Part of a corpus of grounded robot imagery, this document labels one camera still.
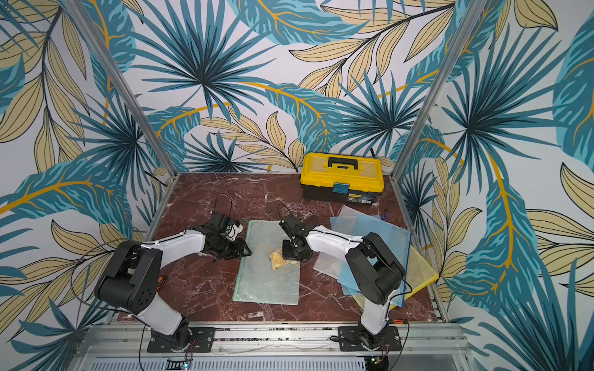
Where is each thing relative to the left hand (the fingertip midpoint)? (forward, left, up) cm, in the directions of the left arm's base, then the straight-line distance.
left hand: (246, 255), depth 90 cm
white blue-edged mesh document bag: (-2, -33, -2) cm, 33 cm away
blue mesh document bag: (+20, -59, -1) cm, 62 cm away
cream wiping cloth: (-3, -13, +3) cm, 14 cm away
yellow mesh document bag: (-16, -42, -2) cm, 45 cm away
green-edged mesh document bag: (-10, -5, 0) cm, 11 cm away
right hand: (0, -16, 0) cm, 16 cm away
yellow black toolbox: (+30, -43, +14) cm, 54 cm away
